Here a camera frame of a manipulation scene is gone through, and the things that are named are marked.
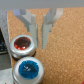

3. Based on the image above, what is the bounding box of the blue button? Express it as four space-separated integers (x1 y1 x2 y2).
12 57 45 84

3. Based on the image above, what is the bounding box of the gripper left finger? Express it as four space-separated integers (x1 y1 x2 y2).
13 8 40 50

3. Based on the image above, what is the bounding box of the red button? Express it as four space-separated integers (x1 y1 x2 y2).
9 36 37 57

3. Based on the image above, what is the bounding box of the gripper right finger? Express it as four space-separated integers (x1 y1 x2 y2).
40 7 64 50

